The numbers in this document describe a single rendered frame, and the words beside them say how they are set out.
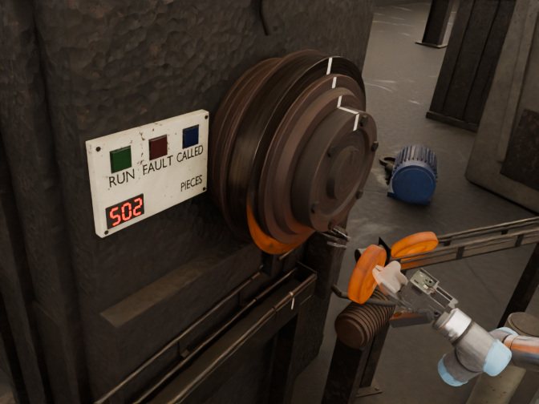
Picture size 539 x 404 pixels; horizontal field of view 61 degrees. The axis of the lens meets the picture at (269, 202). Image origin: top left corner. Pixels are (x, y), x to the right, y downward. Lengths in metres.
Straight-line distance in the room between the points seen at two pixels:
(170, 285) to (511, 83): 3.08
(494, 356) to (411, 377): 1.02
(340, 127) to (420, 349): 1.53
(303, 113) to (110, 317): 0.55
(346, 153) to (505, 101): 2.81
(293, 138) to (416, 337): 1.60
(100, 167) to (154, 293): 0.34
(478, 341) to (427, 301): 0.14
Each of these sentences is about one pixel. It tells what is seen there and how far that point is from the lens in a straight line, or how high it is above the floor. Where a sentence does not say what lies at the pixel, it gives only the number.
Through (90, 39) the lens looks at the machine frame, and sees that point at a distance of 0.77.
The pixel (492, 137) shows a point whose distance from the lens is 3.81.
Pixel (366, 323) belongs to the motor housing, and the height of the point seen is 0.52.
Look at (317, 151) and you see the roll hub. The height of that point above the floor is 1.20.
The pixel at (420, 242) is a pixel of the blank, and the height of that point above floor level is 0.76.
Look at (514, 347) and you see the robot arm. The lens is 1.29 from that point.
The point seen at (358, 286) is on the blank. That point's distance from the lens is 1.16.
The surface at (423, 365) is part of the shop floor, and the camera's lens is 2.23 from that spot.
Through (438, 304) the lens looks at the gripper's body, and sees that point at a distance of 1.17.
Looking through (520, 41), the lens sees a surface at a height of 1.10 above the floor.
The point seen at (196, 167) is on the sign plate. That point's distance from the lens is 0.96.
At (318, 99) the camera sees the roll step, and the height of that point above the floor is 1.28.
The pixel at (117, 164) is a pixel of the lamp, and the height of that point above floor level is 1.19.
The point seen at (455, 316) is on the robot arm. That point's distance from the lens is 1.17.
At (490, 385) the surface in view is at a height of 0.24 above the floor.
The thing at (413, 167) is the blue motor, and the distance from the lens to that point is 3.21.
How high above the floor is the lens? 1.55
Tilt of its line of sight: 30 degrees down
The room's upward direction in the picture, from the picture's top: 6 degrees clockwise
